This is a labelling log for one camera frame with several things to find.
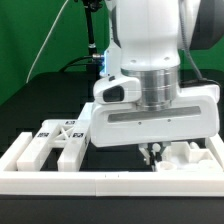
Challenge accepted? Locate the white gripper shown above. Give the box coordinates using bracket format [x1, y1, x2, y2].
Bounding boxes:
[90, 76, 220, 166]

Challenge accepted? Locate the white chair seat piece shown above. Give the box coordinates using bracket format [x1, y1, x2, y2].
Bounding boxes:
[155, 142, 223, 173]

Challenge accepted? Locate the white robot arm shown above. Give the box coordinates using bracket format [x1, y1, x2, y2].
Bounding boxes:
[90, 0, 220, 148]

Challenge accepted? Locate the white chair back piece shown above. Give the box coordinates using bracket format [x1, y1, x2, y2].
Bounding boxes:
[17, 120, 90, 172]

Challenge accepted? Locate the white marker base plate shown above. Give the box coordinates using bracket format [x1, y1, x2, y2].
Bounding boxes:
[78, 102, 93, 120]

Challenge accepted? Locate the black cable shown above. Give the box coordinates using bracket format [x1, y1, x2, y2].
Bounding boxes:
[59, 54, 105, 73]

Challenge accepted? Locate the white U-shaped frame fence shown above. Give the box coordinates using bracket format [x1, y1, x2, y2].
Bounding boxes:
[0, 132, 224, 197]

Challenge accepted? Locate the black camera pole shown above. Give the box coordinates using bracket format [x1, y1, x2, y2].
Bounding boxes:
[74, 0, 105, 73]

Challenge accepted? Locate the white cable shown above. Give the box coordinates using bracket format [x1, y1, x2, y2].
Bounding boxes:
[25, 0, 70, 84]

